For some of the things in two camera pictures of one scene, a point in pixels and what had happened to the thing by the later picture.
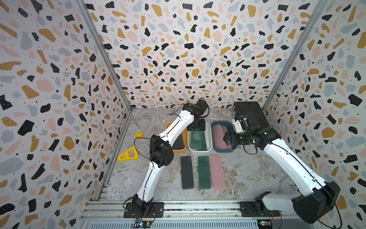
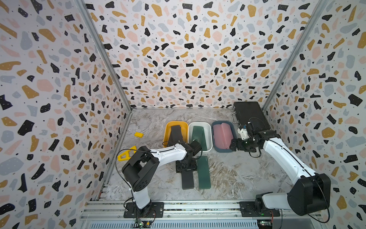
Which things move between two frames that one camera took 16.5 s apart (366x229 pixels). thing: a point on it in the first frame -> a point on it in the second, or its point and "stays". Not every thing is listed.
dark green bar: (198, 140) stays
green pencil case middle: (204, 172) stays
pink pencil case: (216, 166) -> (223, 135)
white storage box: (208, 132) stays
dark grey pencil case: (187, 172) stays
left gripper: (202, 128) -> (194, 167)
